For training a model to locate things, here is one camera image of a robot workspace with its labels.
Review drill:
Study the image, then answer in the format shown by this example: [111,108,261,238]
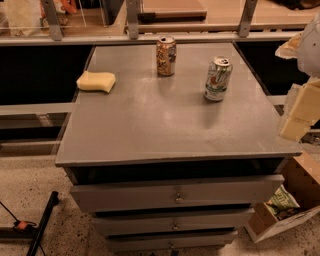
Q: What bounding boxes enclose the bottom grey drawer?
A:
[107,230,238,252]

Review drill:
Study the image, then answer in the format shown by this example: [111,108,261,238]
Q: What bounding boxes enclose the green white soda can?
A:
[204,56,233,102]

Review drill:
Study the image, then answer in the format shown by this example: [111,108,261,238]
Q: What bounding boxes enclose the green chip bag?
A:
[266,185,300,220]

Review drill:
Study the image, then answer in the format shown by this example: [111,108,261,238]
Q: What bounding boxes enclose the black cable with orange clip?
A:
[0,200,46,256]

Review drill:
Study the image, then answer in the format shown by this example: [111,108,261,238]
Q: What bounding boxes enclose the grey metal railing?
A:
[0,0,315,46]

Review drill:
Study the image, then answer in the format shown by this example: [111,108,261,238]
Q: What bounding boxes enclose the middle grey drawer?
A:
[92,208,254,236]

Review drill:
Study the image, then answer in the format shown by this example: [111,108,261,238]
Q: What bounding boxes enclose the grey drawer cabinet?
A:
[56,43,301,241]

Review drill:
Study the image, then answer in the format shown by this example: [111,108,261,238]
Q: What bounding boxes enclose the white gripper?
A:
[275,13,320,142]

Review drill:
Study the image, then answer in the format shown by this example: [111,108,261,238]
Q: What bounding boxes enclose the yellow sponge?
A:
[76,71,116,93]

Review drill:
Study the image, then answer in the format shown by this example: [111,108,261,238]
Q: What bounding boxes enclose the orange soda can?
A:
[156,36,177,76]

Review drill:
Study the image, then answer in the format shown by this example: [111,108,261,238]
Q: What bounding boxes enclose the cardboard box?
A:
[245,152,320,242]

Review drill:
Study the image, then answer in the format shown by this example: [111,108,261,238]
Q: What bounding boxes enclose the grey drawer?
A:
[70,174,284,212]
[107,230,238,252]
[92,208,254,236]

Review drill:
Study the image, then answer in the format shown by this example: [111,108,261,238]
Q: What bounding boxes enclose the top grey drawer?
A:
[70,174,284,212]

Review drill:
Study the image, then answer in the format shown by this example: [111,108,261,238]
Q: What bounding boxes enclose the black stand leg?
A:
[26,191,59,256]

